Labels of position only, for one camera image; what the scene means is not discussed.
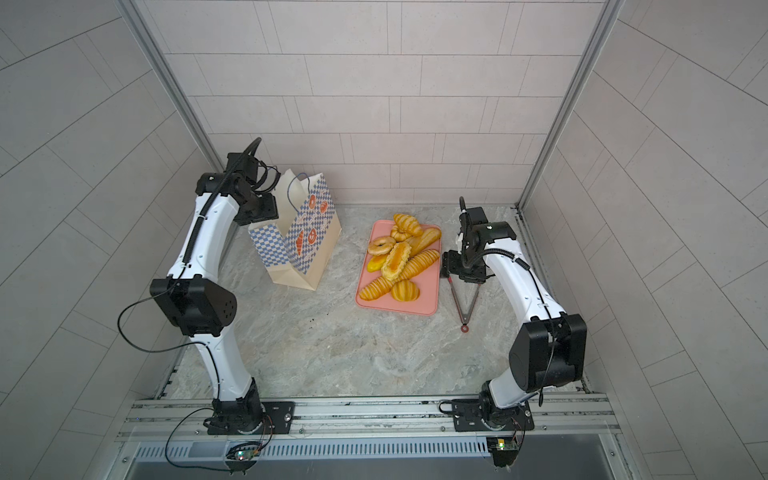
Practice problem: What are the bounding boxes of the checkered paper bag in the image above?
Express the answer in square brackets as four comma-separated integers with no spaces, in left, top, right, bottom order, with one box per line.
[247,169,342,291]

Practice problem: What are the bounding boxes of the red tongs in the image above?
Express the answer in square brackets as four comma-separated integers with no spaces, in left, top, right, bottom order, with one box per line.
[447,276,480,333]

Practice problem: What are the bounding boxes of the round ridged bread bottom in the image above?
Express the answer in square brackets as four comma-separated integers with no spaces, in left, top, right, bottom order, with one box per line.
[390,280,420,302]

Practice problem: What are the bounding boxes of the jam-filled ridged bread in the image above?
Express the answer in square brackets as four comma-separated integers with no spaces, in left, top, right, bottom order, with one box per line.
[381,241,412,281]

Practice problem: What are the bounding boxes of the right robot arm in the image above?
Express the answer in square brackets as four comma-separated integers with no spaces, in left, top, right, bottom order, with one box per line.
[441,209,587,429]

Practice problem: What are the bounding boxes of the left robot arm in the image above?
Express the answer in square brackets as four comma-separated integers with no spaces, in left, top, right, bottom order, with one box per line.
[150,171,277,434]

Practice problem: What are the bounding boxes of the long ridged bread right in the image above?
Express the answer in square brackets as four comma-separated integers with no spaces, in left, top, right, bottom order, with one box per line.
[399,249,441,280]

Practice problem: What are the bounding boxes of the long oval bread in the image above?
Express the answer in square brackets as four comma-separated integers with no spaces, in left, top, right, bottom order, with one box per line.
[406,227,442,257]

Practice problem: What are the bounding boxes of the small twisted bread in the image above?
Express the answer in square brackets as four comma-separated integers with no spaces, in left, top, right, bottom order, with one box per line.
[390,225,411,242]

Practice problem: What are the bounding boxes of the croissant bread top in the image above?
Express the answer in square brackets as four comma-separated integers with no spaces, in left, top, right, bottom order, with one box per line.
[393,213,423,237]

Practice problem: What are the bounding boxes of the long ridged bread bottom-left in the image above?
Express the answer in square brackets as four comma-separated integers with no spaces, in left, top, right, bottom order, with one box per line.
[358,276,394,301]

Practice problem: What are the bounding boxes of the small yellow bread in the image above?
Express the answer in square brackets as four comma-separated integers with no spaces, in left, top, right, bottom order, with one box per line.
[366,254,388,272]

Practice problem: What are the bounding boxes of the pink tray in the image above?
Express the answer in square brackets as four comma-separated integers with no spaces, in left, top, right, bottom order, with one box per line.
[356,214,442,316]

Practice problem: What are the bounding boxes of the right circuit board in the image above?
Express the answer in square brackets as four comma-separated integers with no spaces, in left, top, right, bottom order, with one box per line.
[486,437,521,468]

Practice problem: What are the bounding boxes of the circuit board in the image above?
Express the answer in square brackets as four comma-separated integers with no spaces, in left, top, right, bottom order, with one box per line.
[486,437,521,468]
[226,441,263,462]

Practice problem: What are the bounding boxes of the left circuit board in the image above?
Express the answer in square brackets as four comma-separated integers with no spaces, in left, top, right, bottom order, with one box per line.
[226,441,263,462]

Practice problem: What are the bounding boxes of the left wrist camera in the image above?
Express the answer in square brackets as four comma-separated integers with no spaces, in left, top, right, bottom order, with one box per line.
[226,152,269,189]

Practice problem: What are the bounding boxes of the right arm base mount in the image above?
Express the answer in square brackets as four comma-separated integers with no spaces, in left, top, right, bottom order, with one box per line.
[447,397,535,432]

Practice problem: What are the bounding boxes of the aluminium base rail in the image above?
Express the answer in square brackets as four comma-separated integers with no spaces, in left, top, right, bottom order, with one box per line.
[116,392,621,441]

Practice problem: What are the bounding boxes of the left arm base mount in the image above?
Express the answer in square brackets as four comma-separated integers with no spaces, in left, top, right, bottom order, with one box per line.
[203,401,296,435]

